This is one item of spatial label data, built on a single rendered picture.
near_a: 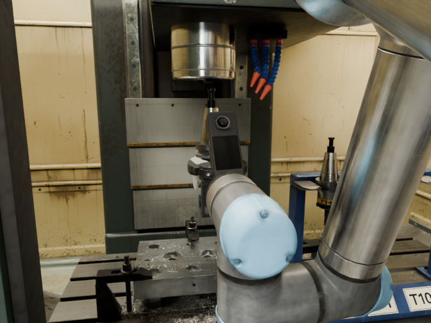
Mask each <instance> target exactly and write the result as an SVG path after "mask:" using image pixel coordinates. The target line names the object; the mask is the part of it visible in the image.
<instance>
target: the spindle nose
mask: <svg viewBox="0 0 431 323"><path fill-rule="evenodd" d="M235 49H236V28H235V27H233V26H231V25H227V24H221V23H214V22H190V23H184V24H177V25H174V26H172V27H171V71H172V74H173V79H175V80H182V81H195V80H203V81H204V79H212V81H226V80H233V79H234V78H235Z"/></svg>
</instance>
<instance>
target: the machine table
mask: <svg viewBox="0 0 431 323"><path fill-rule="evenodd" d="M391 250H393V251H392V252H391V253H390V254H389V257H388V259H387V261H386V263H385V266H386V267H387V269H388V271H389V273H390V275H391V278H392V281H393V285H395V284H403V283H416V282H423V281H430V280H429V279H428V278H427V277H425V276H424V275H422V274H420V273H419V272H418V271H416V268H417V267H424V266H428V260H429V254H430V247H429V246H427V245H425V244H423V243H421V242H420V241H418V240H413V238H412V237H411V236H409V235H407V234H398V236H397V237H396V240H395V244H394V245H393V248H392V249H391ZM126 254H128V255H129V258H130V262H131V266H132V267H135V264H136V261H137V253H121V254H103V255H93V256H81V257H80V260H79V262H78V265H77V266H76V268H75V269H74V272H73V273H72V276H71V278H70V281H69V282H68V284H67V286H66V287H65V290H64V291H63V294H62V296H61V298H60V302H58V304H57V305H56V308H55V310H54V312H53V314H52V316H51V318H50V319H49V322H48V323H91V322H92V323H99V322H100V323H142V322H143V323H150V321H151V320H152V321H151V322H152V323H156V322H155V321H154V319H155V318H154V317H150V318H152V319H151V320H150V321H149V318H143V319H130V320H122V319H121V316H126V315H121V316H120V317H112V318H105V319H97V304H96V287H95V284H96V274H97V271H98V270H105V269H121V268H122V267H123V262H124V255H126ZM405 254H406V255H405ZM416 254H417V255H416ZM419 254H420V255H419ZM302 255H304V256H303V257H302V261H307V260H313V259H312V258H310V257H311V253H308V254H302ZM400 255H401V256H400ZM118 256H119V257H118ZM405 256H406V257H405ZM412 272H413V273H412ZM413 275H414V277H413ZM409 276H410V277H409ZM418 276H419V277H418ZM395 278H396V279H395ZM107 285H108V286H109V288H110V289H111V292H112V293H113V294H114V295H115V296H114V297H115V298H116V299H117V300H118V302H119V304H120V305H121V306H126V303H125V302H126V284H125V282H121V283H107ZM209 294H210V295H209ZM195 295H199V296H200V299H201V298H205V297H206V298H208V296H210V297H209V299H212V298H213V297H214V299H212V301H214V300H217V298H215V297H216V295H217V294H216V293H215V294H214V293H208V294H195ZM211 295H212V297H211ZM214 295H215V296H214ZM203 296H204V297H203ZM173 297H174V298H175V299H173ZM169 298H170V300H169ZM206 298H205V299H206ZM176 299H177V296H172V297H161V307H165V306H168V307H169V305H173V304H174V303H176ZM138 300H139V301H138V303H137V304H138V305H140V306H141V307H144V306H145V305H146V301H144V300H142V301H141V299H138ZM170 301H171V302H173V304H172V303H171V302H170ZM178 301H179V299H178V300H177V302H178ZM139 302H141V304H140V303H139ZM143 302H144V303H145V304H144V303H143ZM165 304H166V305H165ZM167 304H168V305H167ZM208 305H210V304H208ZM213 305H214V303H213ZM213 305H212V304H211V305H210V307H207V305H203V306H206V307H205V308H197V307H201V306H197V307H196V308H195V307H194V309H195V310H196V311H197V310H198V311H199V309H201V310H203V309H207V310H208V309H210V308H211V309H212V308H215V307H216V306H215V305H217V304H216V303H215V305H214V307H212V306H213ZM140 306H139V308H141V307H140ZM203 306H202V307H203ZM126 310H127V306H126ZM142 310H143V309H142V308H141V309H137V311H139V314H137V313H135V314H133V315H146V316H148V315H149V314H151V313H158V312H155V310H156V309H154V311H151V310H150V313H149V311H148V310H147V311H146V312H145V311H144V310H143V312H141V311H142ZM147 312H148V313H147ZM87 317H88V318H87ZM155 320H156V319H155ZM363 323H431V315H425V316H419V317H409V318H402V319H391V320H380V321H374V322H363Z"/></svg>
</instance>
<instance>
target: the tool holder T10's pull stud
mask: <svg viewBox="0 0 431 323"><path fill-rule="evenodd" d="M207 91H208V98H209V100H207V108H216V100H214V92H215V91H216V89H215V88H208V89H207Z"/></svg>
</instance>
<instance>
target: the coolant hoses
mask: <svg viewBox="0 0 431 323"><path fill-rule="evenodd" d="M286 38H287V30H286V29H262V28H255V29H253V30H251V31H250V32H248V33H247V41H250V46H251V48H250V49H251V58H252V63H253V66H254V73H253V77H252V80H251V85H250V87H253V85H254V84H255V82H256V80H257V79H258V77H259V76H260V66H259V65H260V64H259V62H258V55H257V42H263V48H262V49H263V52H262V54H263V57H262V58H263V60H262V62H263V64H262V66H263V68H262V70H263V71H262V75H261V78H260V80H259V82H258V85H257V88H256V90H255V93H256V94H257V93H258V91H259V90H260V89H261V88H262V86H263V85H264V83H265V82H266V79H267V75H268V74H269V73H268V70H269V59H268V58H269V42H276V44H275V46H276V47H275V50H276V51H275V56H274V60H273V61H274V64H273V68H272V71H271V75H270V78H269V79H268V82H267V85H266V86H265V88H264V90H263V93H262V95H261V96H260V99H261V100H263V98H264V97H265V96H266V94H267V93H268V92H269V91H270V90H271V87H272V86H273V83H274V82H275V79H276V75H277V74H278V70H279V66H280V64H279V63H280V58H281V53H282V52H281V50H282V40H284V39H286Z"/></svg>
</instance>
